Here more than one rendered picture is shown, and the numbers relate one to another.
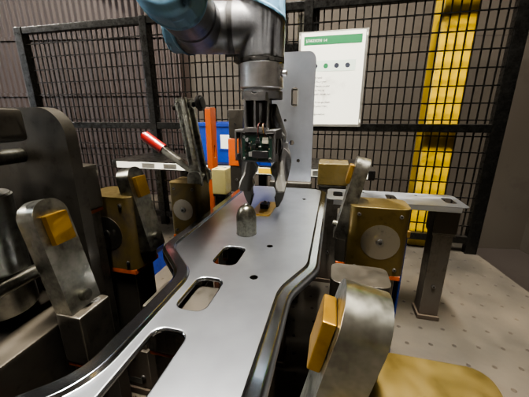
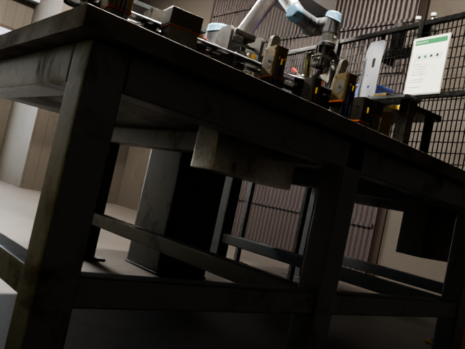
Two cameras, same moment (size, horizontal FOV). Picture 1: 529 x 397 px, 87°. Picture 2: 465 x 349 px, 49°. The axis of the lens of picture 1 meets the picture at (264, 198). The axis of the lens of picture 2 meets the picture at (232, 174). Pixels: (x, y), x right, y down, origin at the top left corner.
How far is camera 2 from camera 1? 209 cm
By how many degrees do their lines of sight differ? 48
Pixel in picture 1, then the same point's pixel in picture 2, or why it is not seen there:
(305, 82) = (379, 55)
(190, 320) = not seen: hidden behind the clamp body
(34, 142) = (255, 45)
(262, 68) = (324, 35)
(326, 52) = (426, 48)
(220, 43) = (315, 29)
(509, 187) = not seen: outside the picture
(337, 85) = (430, 67)
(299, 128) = (372, 78)
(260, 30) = (326, 23)
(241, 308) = not seen: hidden behind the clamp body
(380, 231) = (340, 82)
